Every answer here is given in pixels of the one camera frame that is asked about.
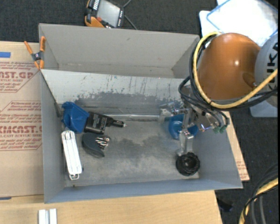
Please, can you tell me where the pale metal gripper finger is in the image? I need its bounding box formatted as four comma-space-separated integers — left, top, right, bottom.
159, 103, 186, 124
175, 129, 195, 156

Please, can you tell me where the black ribbed round knob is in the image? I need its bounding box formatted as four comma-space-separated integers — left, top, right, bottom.
175, 151, 201, 177

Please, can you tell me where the brown cardboard board, red print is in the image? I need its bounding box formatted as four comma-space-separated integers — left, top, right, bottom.
0, 40, 251, 201

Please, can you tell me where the dark grey screwdriver bit case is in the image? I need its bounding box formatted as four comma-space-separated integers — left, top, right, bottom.
81, 132, 112, 159

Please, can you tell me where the grey metal bin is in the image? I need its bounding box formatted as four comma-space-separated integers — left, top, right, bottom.
38, 23, 244, 204

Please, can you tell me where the black power adapter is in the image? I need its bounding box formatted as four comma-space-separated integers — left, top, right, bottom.
84, 111, 128, 135

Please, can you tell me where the blue plastic bowl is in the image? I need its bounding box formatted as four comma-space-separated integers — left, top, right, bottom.
168, 114, 199, 141

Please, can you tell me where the white long flat tool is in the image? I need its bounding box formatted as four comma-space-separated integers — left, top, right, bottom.
61, 130, 83, 181

